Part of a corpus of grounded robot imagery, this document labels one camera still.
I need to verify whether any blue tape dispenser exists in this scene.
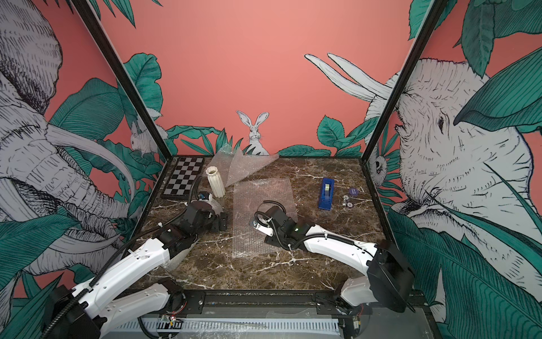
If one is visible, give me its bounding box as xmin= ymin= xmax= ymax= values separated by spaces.
xmin=318 ymin=177 xmax=335 ymax=210

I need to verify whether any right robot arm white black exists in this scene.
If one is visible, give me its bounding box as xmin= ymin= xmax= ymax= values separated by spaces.
xmin=253 ymin=206 xmax=415 ymax=314

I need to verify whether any white slotted cable duct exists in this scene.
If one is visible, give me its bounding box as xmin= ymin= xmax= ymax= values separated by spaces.
xmin=109 ymin=317 xmax=342 ymax=334

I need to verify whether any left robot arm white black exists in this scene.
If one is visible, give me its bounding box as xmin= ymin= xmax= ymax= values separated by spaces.
xmin=41 ymin=200 xmax=227 ymax=338

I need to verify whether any small white ribbed vase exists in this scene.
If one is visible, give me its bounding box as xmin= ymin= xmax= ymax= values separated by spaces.
xmin=206 ymin=166 xmax=225 ymax=198

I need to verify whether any right black frame post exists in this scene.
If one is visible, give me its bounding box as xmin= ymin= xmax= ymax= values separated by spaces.
xmin=361 ymin=0 xmax=447 ymax=165

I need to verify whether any black frame post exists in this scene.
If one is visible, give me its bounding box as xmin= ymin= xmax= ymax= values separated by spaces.
xmin=71 ymin=0 xmax=172 ymax=161
xmin=361 ymin=0 xmax=447 ymax=165

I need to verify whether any black white chessboard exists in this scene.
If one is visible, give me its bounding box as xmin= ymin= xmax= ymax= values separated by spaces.
xmin=161 ymin=157 xmax=205 ymax=201

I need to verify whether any left black frame post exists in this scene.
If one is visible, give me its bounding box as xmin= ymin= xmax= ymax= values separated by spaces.
xmin=71 ymin=0 xmax=172 ymax=161

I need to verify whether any crumpled bubble wrap pile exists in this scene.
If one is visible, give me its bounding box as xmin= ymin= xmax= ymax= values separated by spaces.
xmin=204 ymin=145 xmax=279 ymax=187

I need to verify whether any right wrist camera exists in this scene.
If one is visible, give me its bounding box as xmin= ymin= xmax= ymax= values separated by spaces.
xmin=253 ymin=221 xmax=274 ymax=237

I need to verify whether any black front mounting rail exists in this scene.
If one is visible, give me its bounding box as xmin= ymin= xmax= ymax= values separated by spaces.
xmin=161 ymin=290 xmax=384 ymax=317

